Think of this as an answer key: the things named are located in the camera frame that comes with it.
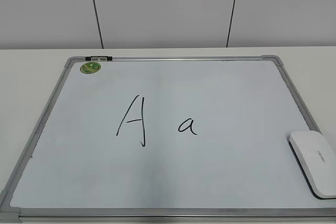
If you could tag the white board eraser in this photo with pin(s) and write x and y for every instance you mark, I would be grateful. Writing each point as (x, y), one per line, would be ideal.
(317, 160)

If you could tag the white board with grey frame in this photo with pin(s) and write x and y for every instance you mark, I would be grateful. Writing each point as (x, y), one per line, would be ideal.
(166, 138)

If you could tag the black and silver frame clip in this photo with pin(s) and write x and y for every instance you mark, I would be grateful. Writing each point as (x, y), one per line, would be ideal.
(98, 58)

